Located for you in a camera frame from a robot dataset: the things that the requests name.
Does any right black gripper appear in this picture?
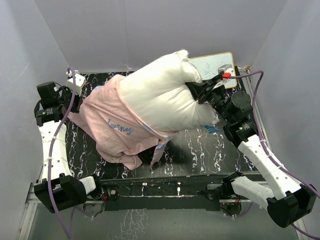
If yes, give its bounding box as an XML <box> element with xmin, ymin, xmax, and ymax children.
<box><xmin>188</xmin><ymin>75</ymin><xmax>234</xmax><ymax>123</ymax></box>

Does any white pillow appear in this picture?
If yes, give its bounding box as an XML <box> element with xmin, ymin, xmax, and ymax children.
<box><xmin>118</xmin><ymin>49</ymin><xmax>219</xmax><ymax>132</ymax></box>

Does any purple Elsa print pillowcase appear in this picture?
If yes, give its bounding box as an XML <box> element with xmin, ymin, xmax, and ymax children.
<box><xmin>68</xmin><ymin>74</ymin><xmax>177</xmax><ymax>170</ymax></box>

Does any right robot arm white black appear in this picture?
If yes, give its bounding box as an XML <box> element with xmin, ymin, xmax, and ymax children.
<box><xmin>186</xmin><ymin>79</ymin><xmax>316</xmax><ymax>228</ymax></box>

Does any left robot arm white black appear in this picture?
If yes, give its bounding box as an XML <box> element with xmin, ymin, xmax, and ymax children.
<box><xmin>34</xmin><ymin>78</ymin><xmax>104</xmax><ymax>213</ymax></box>

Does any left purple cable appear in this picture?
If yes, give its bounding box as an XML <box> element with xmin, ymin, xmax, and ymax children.
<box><xmin>47</xmin><ymin>67</ymin><xmax>93</xmax><ymax>240</ymax></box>

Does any purple cable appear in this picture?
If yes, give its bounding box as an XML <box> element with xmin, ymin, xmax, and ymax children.
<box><xmin>228</xmin><ymin>70</ymin><xmax>320</xmax><ymax>240</ymax></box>
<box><xmin>47</xmin><ymin>67</ymin><xmax>93</xmax><ymax>240</ymax></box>

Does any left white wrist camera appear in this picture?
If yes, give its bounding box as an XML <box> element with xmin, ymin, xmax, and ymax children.
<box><xmin>66</xmin><ymin>72</ymin><xmax>87</xmax><ymax>97</ymax></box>

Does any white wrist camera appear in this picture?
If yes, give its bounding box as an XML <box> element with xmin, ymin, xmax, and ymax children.
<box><xmin>66</xmin><ymin>72</ymin><xmax>87</xmax><ymax>97</ymax></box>
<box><xmin>217</xmin><ymin>64</ymin><xmax>235</xmax><ymax>80</ymax></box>

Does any small whiteboard with orange frame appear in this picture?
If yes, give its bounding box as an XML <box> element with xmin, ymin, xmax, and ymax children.
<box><xmin>189</xmin><ymin>52</ymin><xmax>236</xmax><ymax>81</ymax></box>

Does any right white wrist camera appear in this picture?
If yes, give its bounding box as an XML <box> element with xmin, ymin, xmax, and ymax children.
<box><xmin>217</xmin><ymin>64</ymin><xmax>235</xmax><ymax>80</ymax></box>

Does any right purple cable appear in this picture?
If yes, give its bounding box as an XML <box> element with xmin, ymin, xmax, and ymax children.
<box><xmin>228</xmin><ymin>70</ymin><xmax>320</xmax><ymax>240</ymax></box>

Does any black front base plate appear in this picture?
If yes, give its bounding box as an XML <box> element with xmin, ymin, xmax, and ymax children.
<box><xmin>100</xmin><ymin>174</ymin><xmax>224</xmax><ymax>211</ymax></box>

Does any aluminium table frame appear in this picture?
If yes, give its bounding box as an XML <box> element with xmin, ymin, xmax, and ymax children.
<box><xmin>17</xmin><ymin>66</ymin><xmax>310</xmax><ymax>240</ymax></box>

